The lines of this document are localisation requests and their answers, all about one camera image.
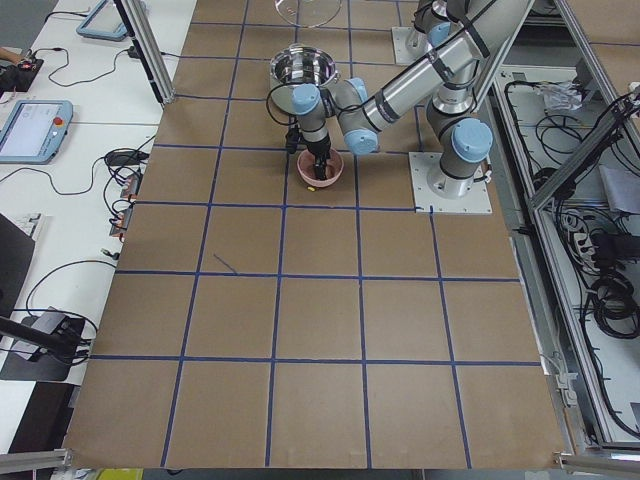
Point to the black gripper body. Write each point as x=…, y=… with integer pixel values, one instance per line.
x=318, y=150

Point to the glass pot lid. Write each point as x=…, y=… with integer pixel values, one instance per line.
x=307, y=13

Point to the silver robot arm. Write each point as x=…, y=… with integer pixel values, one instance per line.
x=453, y=38
x=361, y=116

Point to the pale green steel pot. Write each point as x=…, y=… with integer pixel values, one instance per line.
x=299, y=64

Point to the pink bowl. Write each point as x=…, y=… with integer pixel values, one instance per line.
x=305, y=168

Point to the teach pendant far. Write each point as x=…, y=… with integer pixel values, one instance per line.
x=103, y=22

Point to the teach pendant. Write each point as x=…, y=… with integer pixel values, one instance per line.
x=103, y=22
x=34, y=131

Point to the teach pendant near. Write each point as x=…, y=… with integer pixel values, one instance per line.
x=34, y=131

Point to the black monitor stand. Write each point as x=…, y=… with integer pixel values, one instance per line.
x=44, y=348

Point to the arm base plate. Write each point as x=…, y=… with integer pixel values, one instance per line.
x=409, y=44
x=472, y=192

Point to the aluminium frame post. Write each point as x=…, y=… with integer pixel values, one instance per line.
x=139, y=30

